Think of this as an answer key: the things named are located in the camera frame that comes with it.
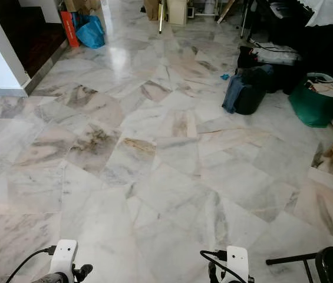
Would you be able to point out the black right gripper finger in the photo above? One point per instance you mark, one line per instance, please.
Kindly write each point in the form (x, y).
(214, 274)

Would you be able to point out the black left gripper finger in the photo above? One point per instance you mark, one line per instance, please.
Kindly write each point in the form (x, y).
(82, 271)

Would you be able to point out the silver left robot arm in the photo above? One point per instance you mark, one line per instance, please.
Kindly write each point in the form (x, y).
(54, 279)

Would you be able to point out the dark blue black backpack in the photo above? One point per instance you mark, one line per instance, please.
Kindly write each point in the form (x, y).
(249, 91)

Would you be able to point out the green fabric bag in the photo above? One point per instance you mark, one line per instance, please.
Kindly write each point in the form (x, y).
(316, 106)

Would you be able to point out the small blue scrap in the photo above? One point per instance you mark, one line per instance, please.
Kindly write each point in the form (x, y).
(224, 76)

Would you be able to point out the black bag with white papers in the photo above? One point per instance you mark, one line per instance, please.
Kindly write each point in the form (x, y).
(272, 57)

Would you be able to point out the blue plastic bag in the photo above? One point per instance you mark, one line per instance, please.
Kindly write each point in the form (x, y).
(91, 32)

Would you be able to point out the orange red flat box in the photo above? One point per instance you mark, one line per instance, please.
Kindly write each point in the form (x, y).
(70, 28)

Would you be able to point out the dark black table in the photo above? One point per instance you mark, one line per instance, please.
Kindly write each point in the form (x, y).
(325, 50)

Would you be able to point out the silver metal pole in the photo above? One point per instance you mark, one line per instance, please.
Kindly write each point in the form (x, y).
(161, 20)

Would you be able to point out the beige plastic bin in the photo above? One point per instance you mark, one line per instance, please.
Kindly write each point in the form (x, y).
(177, 10)

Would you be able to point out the brown cardboard boxes stack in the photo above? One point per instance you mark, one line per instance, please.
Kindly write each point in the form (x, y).
(81, 5)

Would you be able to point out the brown cardboard sheet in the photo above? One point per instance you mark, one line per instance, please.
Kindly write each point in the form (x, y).
(151, 7)

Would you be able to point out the white lace cloth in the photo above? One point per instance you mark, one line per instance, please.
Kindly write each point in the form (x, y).
(328, 12)

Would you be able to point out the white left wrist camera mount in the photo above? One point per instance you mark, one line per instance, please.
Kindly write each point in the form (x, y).
(66, 253)

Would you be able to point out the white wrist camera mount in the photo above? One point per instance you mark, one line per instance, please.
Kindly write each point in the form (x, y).
(237, 262)
(66, 253)

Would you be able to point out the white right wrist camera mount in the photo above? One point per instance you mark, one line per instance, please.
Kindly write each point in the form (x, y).
(237, 262)

